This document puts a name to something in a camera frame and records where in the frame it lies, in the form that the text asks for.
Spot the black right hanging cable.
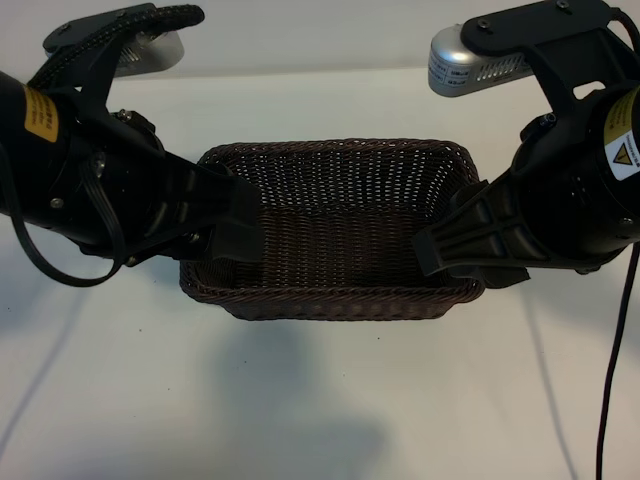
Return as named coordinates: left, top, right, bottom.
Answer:
left=595, top=244, right=640, bottom=480

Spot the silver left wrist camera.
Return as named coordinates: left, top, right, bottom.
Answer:
left=114, top=27, right=187, bottom=79

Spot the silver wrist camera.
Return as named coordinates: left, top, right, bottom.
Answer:
left=114, top=27, right=187, bottom=79
left=427, top=24, right=532, bottom=99

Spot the black braided cable sleeve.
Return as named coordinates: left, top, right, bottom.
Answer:
left=27, top=2, right=206, bottom=94

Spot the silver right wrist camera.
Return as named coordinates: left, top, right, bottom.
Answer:
left=427, top=24, right=532, bottom=99

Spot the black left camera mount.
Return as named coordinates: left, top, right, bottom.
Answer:
left=41, top=2, right=166, bottom=126

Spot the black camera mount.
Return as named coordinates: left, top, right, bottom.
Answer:
left=41, top=2, right=166, bottom=126
left=459, top=0, right=634, bottom=124

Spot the black right camera cable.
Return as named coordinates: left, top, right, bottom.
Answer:
left=610, top=5, right=640, bottom=51

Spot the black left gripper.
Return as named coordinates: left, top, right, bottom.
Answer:
left=44, top=97, right=265, bottom=270

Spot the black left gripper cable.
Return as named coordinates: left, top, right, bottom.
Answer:
left=0, top=139, right=127, bottom=289

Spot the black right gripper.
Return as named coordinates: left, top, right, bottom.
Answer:
left=412, top=92, right=630, bottom=292

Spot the dark brown wicker basket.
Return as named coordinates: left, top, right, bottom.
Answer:
left=178, top=137, right=489, bottom=322

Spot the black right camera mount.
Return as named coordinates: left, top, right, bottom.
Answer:
left=459, top=0, right=634, bottom=124

